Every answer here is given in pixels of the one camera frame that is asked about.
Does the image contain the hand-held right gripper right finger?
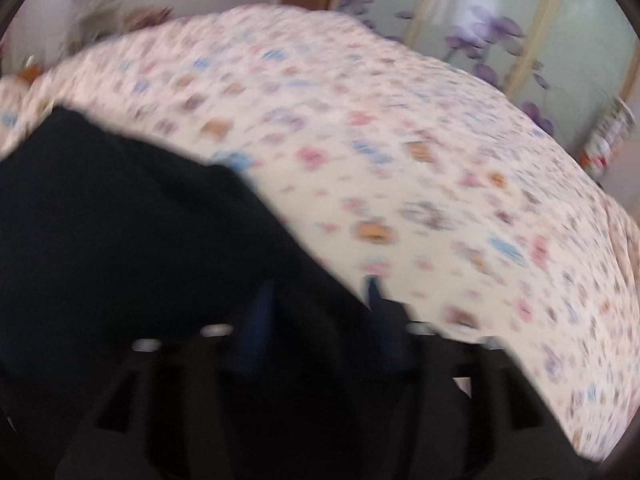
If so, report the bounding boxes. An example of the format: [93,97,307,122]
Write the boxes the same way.
[364,276,601,480]

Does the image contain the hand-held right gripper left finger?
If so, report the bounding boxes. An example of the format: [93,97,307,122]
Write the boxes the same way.
[55,280,281,480]

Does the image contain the black pants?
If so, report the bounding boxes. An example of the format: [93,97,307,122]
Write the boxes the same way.
[0,106,416,480]

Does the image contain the floral printed bed sheet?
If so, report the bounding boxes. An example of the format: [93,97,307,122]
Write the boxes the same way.
[0,4,640,463]

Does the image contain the floral glass wardrobe door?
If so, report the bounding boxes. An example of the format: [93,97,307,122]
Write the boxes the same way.
[327,0,640,161]

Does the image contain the pile of clothes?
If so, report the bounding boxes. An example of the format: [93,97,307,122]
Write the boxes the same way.
[65,0,173,43]

